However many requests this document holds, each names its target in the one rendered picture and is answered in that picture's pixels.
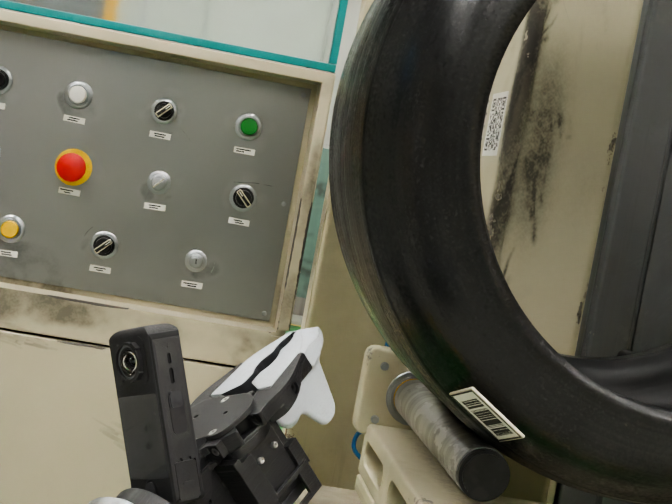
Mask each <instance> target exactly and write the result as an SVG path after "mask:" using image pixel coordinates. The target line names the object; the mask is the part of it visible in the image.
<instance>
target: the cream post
mask: <svg viewBox="0 0 672 504"><path fill-rule="evenodd" d="M643 1H644V0H536V2H535V3H534V4H533V6H532V7H531V9H530V10H529V11H528V13H527V14H526V16H525V17H524V19H523V20H522V22H521V24H520V25H519V27H518V29H517V30H516V32H515V34H514V36H513V38H512V40H511V41H510V43H509V45H508V47H507V50H506V52H505V54H504V56H503V58H502V61H501V63H500V66H499V68H498V71H497V73H496V76H495V79H494V82H493V85H492V90H491V95H490V100H489V106H488V111H487V116H486V122H485V127H484V132H483V138H482V143H481V153H480V180H481V193H482V202H483V209H484V215H485V220H486V224H487V229H488V233H489V237H490V240H491V244H492V247H493V250H494V253H495V256H496V258H497V261H498V264H499V266H500V269H501V271H502V273H503V276H504V278H505V280H506V282H507V284H508V286H509V288H510V290H511V292H512V294H513V295H514V297H515V299H516V301H517V302H518V304H519V305H520V307H521V309H522V310H523V312H524V313H525V315H526V316H527V317H528V319H529V320H530V322H531V323H532V324H533V326H534V327H535V328H536V329H537V331H538V332H539V333H540V334H541V335H542V337H543V338H544V339H545V340H546V341H547V342H548V343H549V344H550V345H551V346H552V347H553V348H554V349H555V350H556V351H557V352H558V353H560V354H565V355H571V356H575V351H576V346H577V341H578V336H579V331H580V325H581V320H582V315H583V310H584V305H585V300H586V295H587V289H588V284H589V279H590V274H591V269H592V264H593V259H594V253H595V248H596V243H597V238H598V233H599V228H600V223H601V217H602V212H603V207H604V202H605V197H606V192H607V187H608V181H609V176H610V171H611V166H612V161H613V156H614V151H615V145H616V140H617V135H618V130H619V125H620V120H621V115H622V109H623V104H624V99H625V94H626V89H627V84H628V78H629V73H630V68H631V63H632V58H633V53H634V48H635V42H636V37H637V32H638V27H639V22H640V17H641V12H642V6H643ZM505 91H509V94H508V99H507V104H506V110H505V115H504V120H503V126H502V131H501V136H500V141H499V147H498V152H497V156H482V152H483V147H484V141H485V136H486V131H487V126H488V120H489V115H490V110H491V104H492V99H493V94H496V93H501V92H505ZM503 457H504V459H505V460H506V462H507V463H508V466H509V469H510V480H509V484H508V486H507V488H506V490H505V491H504V492H503V493H502V494H501V495H500V496H503V497H509V498H516V499H522V500H529V501H535V502H542V503H546V500H547V495H548V490H549V485H550V480H551V479H549V478H547V477H544V476H542V475H540V474H538V473H536V472H534V471H532V470H530V469H528V468H526V467H525V466H523V465H521V464H519V463H517V462H516V461H514V460H512V459H511V458H509V457H506V456H503Z"/></svg>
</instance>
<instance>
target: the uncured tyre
mask: <svg viewBox="0 0 672 504"><path fill-rule="evenodd" d="M535 2H536V0H374V1H373V3H372V4H371V6H370V8H369V10H368V12H367V13H366V15H365V17H364V19H363V21H362V23H361V25H360V27H359V29H358V31H357V34H356V36H355V38H354V40H353V43H352V45H351V48H350V50H349V53H348V56H347V59H346V62H345V65H344V68H343V71H342V74H341V78H340V81H339V85H338V89H337V94H336V98H335V103H334V108H333V114H332V121H331V129H330V141H329V185H330V196H331V205H332V212H333V217H334V223H335V228H336V232H337V236H338V241H339V244H340V248H341V251H342V255H343V258H344V261H345V264H346V267H347V269H348V272H349V275H350V277H351V280H352V282H353V285H354V287H355V289H356V291H357V293H358V296H359V298H360V300H361V302H362V304H363V306H364V307H365V309H366V311H367V313H368V315H369V317H370V318H371V320H372V322H373V323H374V325H375V326H376V328H377V330H378V331H379V333H380V334H381V336H382V337H383V338H384V340H385V341H386V343H387V344H388V345H389V347H390V348H391V349H392V351H393V352H394V353H395V354H396V356H397V357H398V358H399V359H400V360H401V362H402V363H403V364H404V365H405V366H406V367H407V368H408V369H409V371H410V372H411V373H412V374H413V375H414V376H415V377H416V378H417V379H418V380H419V381H420V382H421V383H422V384H423V385H424V386H425V387H426V388H427V389H429V390H430V391H431V392H432V393H433V394H434V395H435V396H436V397H437V398H438V399H439V400H440V401H441V402H442V403H443V404H444V405H445V406H446V407H447V408H448V409H449V410H450V411H451V412H452V413H453V414H454V415H455V416H456V417H457V418H458V419H459V420H460V421H461V422H463V423H464V424H465V425H466V426H467V427H468V428H469V429H471V430H472V431H473V432H474V433H475V434H477V435H478V436H479V437H480V438H482V439H483V440H484V441H486V442H487V443H488V444H490V445H491V446H493V447H494V448H495V449H497V450H498V451H500V452H501V453H503V454H504V455H506V456H507V457H509V458H511V459H512V460H514V461H516V462H517V463H519V464H521V465H523V466H525V467H526V468H528V469H530V470H532V471H534V472H536V473H538V474H540V475H542V476H544V477H547V478H549V479H551V480H553V481H556V482H558V483H561V484H563V485H566V486H569V487H572V488H574V489H577V490H580V491H584V492H587V493H590V494H594V495H598V496H602V497H606V498H610V499H615V500H620V501H626V502H633V503H640V504H672V342H670V343H668V344H665V345H663V346H660V347H657V348H654V349H651V350H647V351H644V352H640V353H635V354H630V355H624V356H615V357H579V356H571V355H565V354H560V353H558V352H557V351H556V350H555V349H554V348H553V347H552V346H551V345H550V344H549V343H548V342H547V341H546V340H545V339H544V338H543V337H542V335H541V334H540V333H539V332H538V331H537V329H536V328H535V327H534V326H533V324H532V323H531V322H530V320H529V319H528V317H527V316H526V315H525V313H524V312H523V310H522V309H521V307H520V305H519V304H518V302H517V301H516V299H515V297H514V295H513V294H512V292H511V290H510V288H509V286H508V284H507V282H506V280H505V278H504V276H503V273H502V271H501V269H500V266H499V264H498V261H497V258H496V256H495V253H494V250H493V247H492V244H491V240H490V237H489V233H488V229H487V224H486V220H485V215H484V209H483V202H482V193H481V180H480V153H481V140H482V131H483V124H484V118H485V113H486V108H487V104H488V100H489V96H490V92H491V89H492V85H493V82H494V79H495V76H496V73H497V71H498V68H499V66H500V63H501V61H502V58H503V56H504V54H505V52H506V50H507V47H508V45H509V43H510V41H511V40H512V38H513V36H514V34H515V32H516V30H517V29H518V27H519V25H520V24H521V22H522V20H523V19H524V17H525V16H526V14H527V13H528V11H529V10H530V9H531V7H532V6H533V4H534V3H535ZM469 387H474V388H475V389H476V390H477V391H478V392H479V393H480V394H481V395H482V396H484V397H485V398H486V399H487V400H488V401H489V402H490V403H491V404H492V405H493V406H494V407H495V408H496V409H497V410H498V411H499V412H500V413H501V414H503V415H504V416H505V417H506V418H507V419H508V420H509V421H510V422H511V423H512V424H513V425H514V426H515V427H516V428H517V429H518V430H519V431H520V432H522V433H523V434H524V435H525V437H524V438H521V439H515V440H509V441H503V442H499V441H498V440H497V439H496V438H495V437H494V436H493V435H492V434H491V433H490V432H489V431H488V430H486V429H485V428H484V427H483V426H482V425H481V424H480V423H479V422H478V421H477V420H476V419H475V418H474V417H473V416H472V415H471V414H469V413H468V412H467V411H466V410H465V409H464V408H463V407H462V406H461V405H460V404H459V403H458V402H457V401H456V400H455V399H454V398H453V397H451V396H450V395H449V393H450V392H453V391H457V390H461V389H465V388H469Z"/></svg>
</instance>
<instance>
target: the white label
mask: <svg viewBox="0 0 672 504"><path fill-rule="evenodd" d="M449 395H450V396H451V397H453V398H454V399H455V400H456V401H457V402H458V403H459V404H460V405H461V406H462V407H463V408H464V409H465V410H466V411H467V412H468V413H469V414H471V415H472V416H473V417H474V418H475V419H476V420H477V421H478V422H479V423H480V424H481V425H482V426H483V427H484V428H485V429H486V430H488V431H489V432H490V433H491V434H492V435H493V436H494V437H495V438H496V439H497V440H498V441H499V442H503V441H509V440H515V439H521V438H524V437H525V435H524V434H523V433H522V432H520V431H519V430H518V429H517V428H516V427H515V426H514V425H513V424H512V423H511V422H510V421H509V420H508V419H507V418H506V417H505V416H504V415H503V414H501V413H500V412H499V411H498V410H497V409H496V408H495V407H494V406H493V405H492V404H491V403H490V402H489V401H488V400H487V399H486V398H485V397H484V396H482V395H481V394H480V393H479V392H478V391H477V390H476V389H475V388H474V387H469V388H465V389H461V390H457V391H453V392H450V393H449Z"/></svg>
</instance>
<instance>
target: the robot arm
mask: <svg viewBox="0 0 672 504"><path fill-rule="evenodd" d="M109 346H110V352H111V359H112V366H113V372H114V379H115V385H116V392H117V398H118V405H119V411H120V418H121V424H122V431H123V437H124V444H125V450H126V457H127V463H128V470H129V476H130V483H131V488H128V489H125V490H123V491H121V492H120V493H119V494H118V495H117V496H116V498H113V497H98V498H96V499H94V500H92V501H90V502H89V503H88V504H294V502H295V501H296V500H297V499H298V497H299V496H300V495H301V494H302V492H303V491H304V490H305V489H306V490H307V491H308V493H307V494H306V495H305V497H304V498H303V499H302V501H301V502H300V503H299V504H308V503H309V501H310V500H311V499H312V498H313V496H314V495H315V494H316V493H317V491H318V490H319V489H320V487H321V486H322V484H321V482H320V481H319V479H318V478H317V476H316V474H315V473H314V471H313V470H312V468H311V466H310V465H309V463H308V462H309V461H310V460H309V458H308V456H307V455H306V453H305V452H304V450H303V448H302V447H301V445H300V444H299V442H298V440H297V439H296V437H295V438H286V436H285V435H284V433H283V431H282V430H281V428H280V427H283V428H286V429H290V428H292V427H293V426H294V425H295V424H296V423H297V422H298V420H299V418H300V415H302V414H304V415H306V416H308V417H309V418H311V419H313V420H314V421H316V422H317V423H319V424H321V425H325V424H327V423H329V422H330V421H331V420H332V418H333V416H334V413H335V403H334V400H333V397H332V394H331V392H330V389H329V386H328V383H327V381H326V378H325V375H324V373H323V370H322V367H321V364H320V361H319V357H320V355H321V353H320V352H321V349H322V346H323V333H322V331H321V329H320V328H319V327H313V328H306V329H300V330H295V331H290V332H288V333H287V334H285V335H284V336H282V337H280V338H279V339H277V340H276V341H274V342H272V343H271V344H269V345H267V346H266V347H264V348H263V349H261V350H260V351H258V352H257V353H255V354H254V355H252V356H251V357H250V358H248V359H247V360H246V361H245V362H243V363H240V364H238V365H237V366H236V367H234V368H233V369H232V370H230V371H229V372H228V373H227V374H225V375H224V376H223V377H221V378H220V379H219V380H217V381H216V382H215V383H213V384H212V385H211V386H210V387H208V388H207V389H206V390H205V391H204V392H202V393H201V394H200V395H199V396H198V397H197V398H196V399H195V400H194V401H193V402H192V403H191V404H190V400H189V393H188V387H187V380H186V374H185V368H184V361H183V355H182V348H181V342H180V336H179V330H178V328H177V327H176V326H174V325H172V324H168V323H161V324H154V325H147V326H141V327H136V328H131V329H125V330H121V331H118V332H116V333H114V334H113V335H112V336H111V337H110V339H109ZM279 426H280V427H279Z"/></svg>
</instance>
